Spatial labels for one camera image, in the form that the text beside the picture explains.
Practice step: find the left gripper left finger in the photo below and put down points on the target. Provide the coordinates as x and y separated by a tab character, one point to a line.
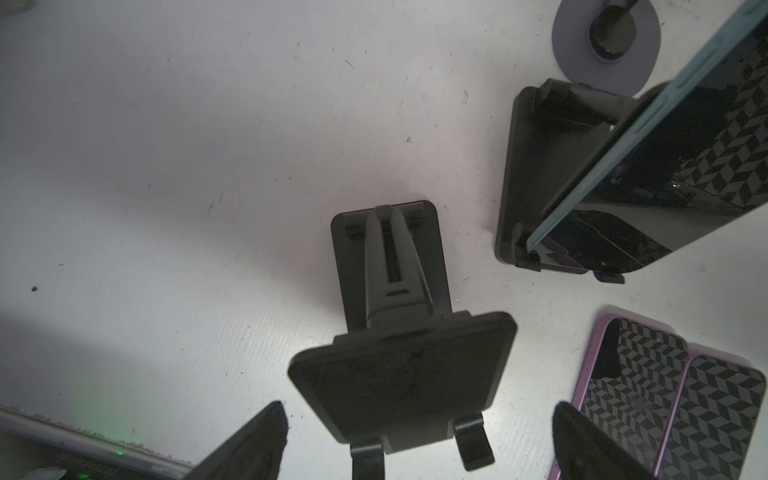
254	452

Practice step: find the grey stand under back-left phone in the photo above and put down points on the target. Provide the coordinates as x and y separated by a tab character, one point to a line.
608	45

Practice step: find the black phone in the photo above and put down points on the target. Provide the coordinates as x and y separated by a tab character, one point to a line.
714	418
689	158
628	383

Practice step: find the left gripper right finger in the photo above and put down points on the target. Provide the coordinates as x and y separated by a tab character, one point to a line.
584	452

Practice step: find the black stand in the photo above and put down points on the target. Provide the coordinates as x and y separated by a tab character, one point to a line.
409	371
558	132

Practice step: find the aluminium front rail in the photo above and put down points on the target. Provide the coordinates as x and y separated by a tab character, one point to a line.
89	455

